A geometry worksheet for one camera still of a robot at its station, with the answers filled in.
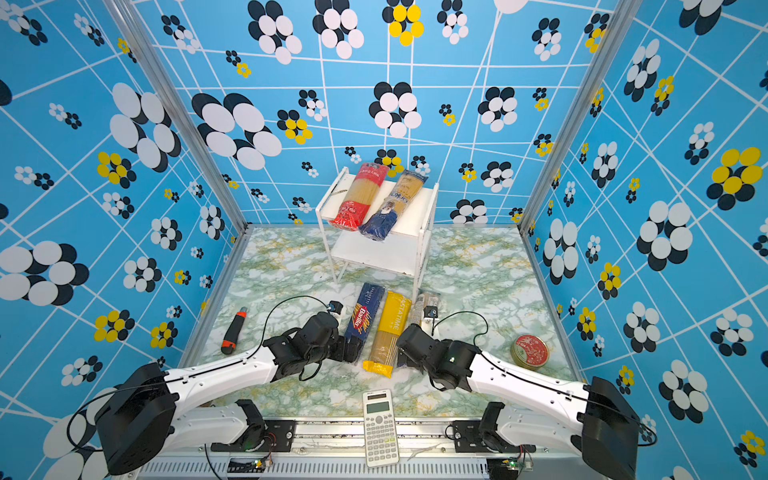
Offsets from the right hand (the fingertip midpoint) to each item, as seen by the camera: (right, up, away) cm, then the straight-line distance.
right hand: (416, 346), depth 81 cm
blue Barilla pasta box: (-15, +7, +11) cm, 20 cm away
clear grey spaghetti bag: (+3, +10, +15) cm, 18 cm away
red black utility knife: (-56, -1, +10) cm, 57 cm away
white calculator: (-10, -20, -7) cm, 23 cm away
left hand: (-18, +1, +4) cm, 18 cm away
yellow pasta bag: (-6, +7, +14) cm, 16 cm away
